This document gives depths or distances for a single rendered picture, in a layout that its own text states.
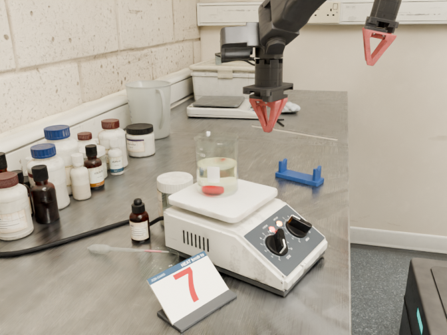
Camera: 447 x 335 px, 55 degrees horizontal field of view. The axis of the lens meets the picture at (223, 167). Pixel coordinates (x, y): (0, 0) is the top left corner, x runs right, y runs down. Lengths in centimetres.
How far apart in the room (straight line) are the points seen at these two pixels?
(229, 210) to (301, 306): 15
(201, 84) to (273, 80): 85
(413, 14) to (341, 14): 28
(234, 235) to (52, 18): 74
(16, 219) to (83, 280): 18
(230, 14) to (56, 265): 154
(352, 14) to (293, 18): 118
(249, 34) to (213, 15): 117
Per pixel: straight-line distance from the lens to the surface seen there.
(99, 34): 128
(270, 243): 56
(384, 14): 106
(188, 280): 54
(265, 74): 88
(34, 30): 106
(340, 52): 200
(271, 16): 80
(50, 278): 64
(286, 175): 91
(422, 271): 143
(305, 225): 60
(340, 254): 66
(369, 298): 190
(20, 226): 75
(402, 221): 223
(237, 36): 86
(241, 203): 59
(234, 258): 57
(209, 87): 170
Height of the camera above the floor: 108
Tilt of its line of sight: 20 degrees down
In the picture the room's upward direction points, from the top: 1 degrees counter-clockwise
